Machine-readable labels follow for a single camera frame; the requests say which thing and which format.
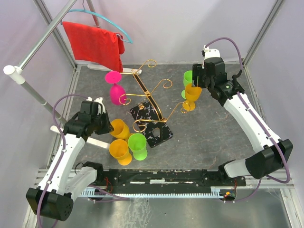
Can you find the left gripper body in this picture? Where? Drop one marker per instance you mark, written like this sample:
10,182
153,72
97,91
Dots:
101,124

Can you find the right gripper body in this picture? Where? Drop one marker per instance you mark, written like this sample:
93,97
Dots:
198,71

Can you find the orange wine glass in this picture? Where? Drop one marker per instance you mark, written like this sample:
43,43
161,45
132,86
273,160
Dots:
120,151
121,129
192,94

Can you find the pink wine glass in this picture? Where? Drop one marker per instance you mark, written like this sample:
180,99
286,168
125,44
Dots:
117,92

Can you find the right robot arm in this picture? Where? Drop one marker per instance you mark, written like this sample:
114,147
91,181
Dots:
271,152

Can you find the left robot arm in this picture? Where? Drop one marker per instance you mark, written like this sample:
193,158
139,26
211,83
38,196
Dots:
55,195

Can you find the green wine glass right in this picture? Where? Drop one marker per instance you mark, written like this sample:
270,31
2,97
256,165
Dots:
187,79

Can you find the green wine glass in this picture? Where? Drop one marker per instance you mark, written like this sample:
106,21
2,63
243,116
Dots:
187,79
138,143

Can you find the orange wine glass front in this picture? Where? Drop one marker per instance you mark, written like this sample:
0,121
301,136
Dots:
120,151

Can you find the green wine glass front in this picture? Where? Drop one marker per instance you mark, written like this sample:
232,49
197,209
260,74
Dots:
138,143

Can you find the red cloth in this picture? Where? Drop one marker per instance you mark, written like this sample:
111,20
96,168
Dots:
95,45

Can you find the blue clothes hanger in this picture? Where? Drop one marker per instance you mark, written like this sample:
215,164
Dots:
123,35

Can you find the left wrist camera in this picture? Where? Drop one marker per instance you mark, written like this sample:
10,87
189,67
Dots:
101,107

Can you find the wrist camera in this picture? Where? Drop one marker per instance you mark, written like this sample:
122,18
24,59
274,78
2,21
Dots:
101,107
209,53

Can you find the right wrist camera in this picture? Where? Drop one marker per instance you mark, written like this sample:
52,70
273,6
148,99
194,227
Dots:
209,53

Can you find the gold wire glass rack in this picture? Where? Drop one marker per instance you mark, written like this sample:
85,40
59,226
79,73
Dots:
147,114

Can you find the white slotted cable duct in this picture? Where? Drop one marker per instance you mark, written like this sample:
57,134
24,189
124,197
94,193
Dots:
158,191

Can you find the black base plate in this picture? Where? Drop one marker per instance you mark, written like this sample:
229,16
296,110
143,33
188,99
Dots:
116,177

